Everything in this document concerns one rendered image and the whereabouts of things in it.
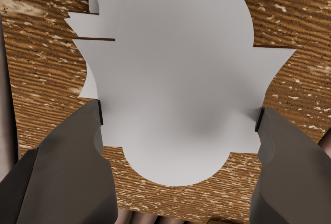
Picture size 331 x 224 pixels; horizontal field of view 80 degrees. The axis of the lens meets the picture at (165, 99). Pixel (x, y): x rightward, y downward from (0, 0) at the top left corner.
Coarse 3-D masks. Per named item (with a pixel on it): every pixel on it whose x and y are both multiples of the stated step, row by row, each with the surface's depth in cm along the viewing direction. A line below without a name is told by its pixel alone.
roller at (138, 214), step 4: (136, 212) 35; (140, 212) 34; (132, 216) 38; (136, 216) 35; (140, 216) 34; (144, 216) 34; (148, 216) 34; (152, 216) 34; (156, 216) 35; (132, 220) 37; (136, 220) 35; (140, 220) 35; (144, 220) 34; (148, 220) 34; (152, 220) 35
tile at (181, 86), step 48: (144, 0) 10; (192, 0) 10; (240, 0) 10; (96, 48) 11; (144, 48) 11; (192, 48) 11; (240, 48) 11; (288, 48) 11; (144, 96) 12; (192, 96) 12; (240, 96) 12; (144, 144) 14; (192, 144) 14; (240, 144) 13
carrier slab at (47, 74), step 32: (0, 0) 17; (32, 0) 17; (64, 0) 17; (256, 0) 16; (288, 0) 16; (320, 0) 16; (32, 32) 18; (64, 32) 18; (256, 32) 18; (288, 32) 18; (320, 32) 18; (32, 64) 20; (64, 64) 20; (288, 64) 19; (320, 64) 19; (32, 96) 22; (64, 96) 21; (288, 96) 21; (320, 96) 20; (32, 128) 24; (320, 128) 22; (256, 160) 25; (128, 192) 29; (160, 192) 28; (192, 192) 28; (224, 192) 28
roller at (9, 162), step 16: (0, 16) 21; (0, 32) 21; (0, 48) 22; (0, 64) 23; (0, 80) 24; (0, 96) 24; (0, 112) 25; (0, 128) 27; (16, 128) 29; (0, 144) 28; (16, 144) 30; (0, 160) 29; (16, 160) 32; (0, 176) 31
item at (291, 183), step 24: (264, 120) 11; (264, 144) 9; (288, 144) 8; (312, 144) 8; (264, 168) 7; (288, 168) 7; (312, 168) 7; (264, 192) 6; (288, 192) 6; (312, 192) 6; (264, 216) 6; (288, 216) 6; (312, 216) 6
